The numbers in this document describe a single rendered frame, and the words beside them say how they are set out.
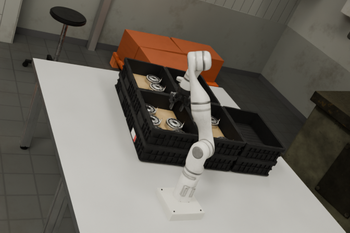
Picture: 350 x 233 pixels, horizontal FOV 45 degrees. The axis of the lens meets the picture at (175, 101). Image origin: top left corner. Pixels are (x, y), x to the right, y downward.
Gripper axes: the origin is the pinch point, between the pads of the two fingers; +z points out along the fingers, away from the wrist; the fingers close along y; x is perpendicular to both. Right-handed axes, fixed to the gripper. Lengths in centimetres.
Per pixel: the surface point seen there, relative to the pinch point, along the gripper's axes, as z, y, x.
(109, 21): 61, 10, 273
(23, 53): 98, -76, 213
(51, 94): 27, -64, 29
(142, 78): 14, -6, 54
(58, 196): 51, -54, -29
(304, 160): 62, 175, 64
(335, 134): 24, 178, 55
